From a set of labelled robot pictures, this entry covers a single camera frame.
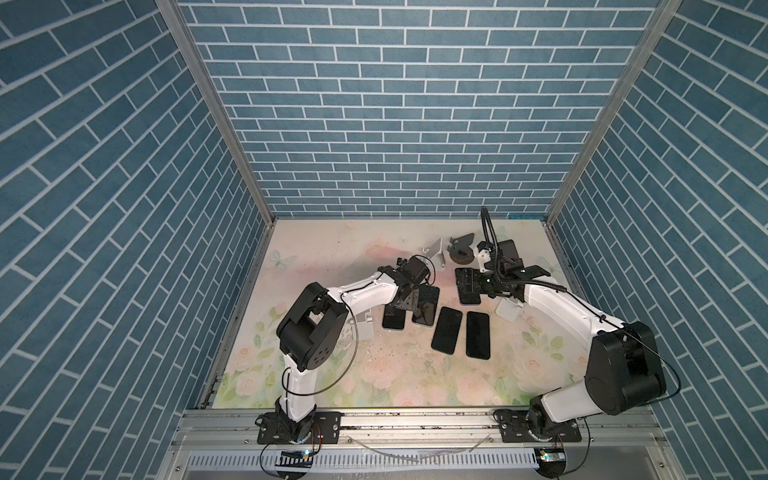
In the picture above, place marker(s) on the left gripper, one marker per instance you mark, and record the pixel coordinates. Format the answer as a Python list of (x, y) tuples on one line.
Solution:
[(411, 298)]

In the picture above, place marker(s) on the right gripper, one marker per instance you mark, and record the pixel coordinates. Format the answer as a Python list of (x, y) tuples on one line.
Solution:
[(492, 292)]

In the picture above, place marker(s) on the white phone stand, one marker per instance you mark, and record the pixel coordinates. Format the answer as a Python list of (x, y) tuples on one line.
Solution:
[(435, 253), (509, 309), (365, 330)]

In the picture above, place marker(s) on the purple case phone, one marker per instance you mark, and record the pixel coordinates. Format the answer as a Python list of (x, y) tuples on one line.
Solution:
[(466, 286)]

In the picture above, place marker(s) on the round black phone stand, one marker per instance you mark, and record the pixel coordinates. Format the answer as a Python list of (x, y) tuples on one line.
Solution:
[(460, 249)]

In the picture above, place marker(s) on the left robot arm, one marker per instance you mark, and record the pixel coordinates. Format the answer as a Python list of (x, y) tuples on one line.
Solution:
[(309, 332)]

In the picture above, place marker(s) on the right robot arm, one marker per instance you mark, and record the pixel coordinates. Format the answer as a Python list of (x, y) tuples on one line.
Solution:
[(624, 369)]

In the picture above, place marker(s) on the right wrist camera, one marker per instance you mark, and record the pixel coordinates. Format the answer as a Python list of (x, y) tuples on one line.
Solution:
[(492, 237)]

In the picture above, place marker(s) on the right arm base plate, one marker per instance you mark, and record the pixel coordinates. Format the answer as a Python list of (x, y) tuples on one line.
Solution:
[(510, 425)]

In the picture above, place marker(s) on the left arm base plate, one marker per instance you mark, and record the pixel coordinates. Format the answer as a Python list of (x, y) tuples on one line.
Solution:
[(278, 428)]

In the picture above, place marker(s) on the aluminium mounting rail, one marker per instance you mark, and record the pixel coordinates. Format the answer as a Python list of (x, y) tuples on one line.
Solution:
[(418, 443)]

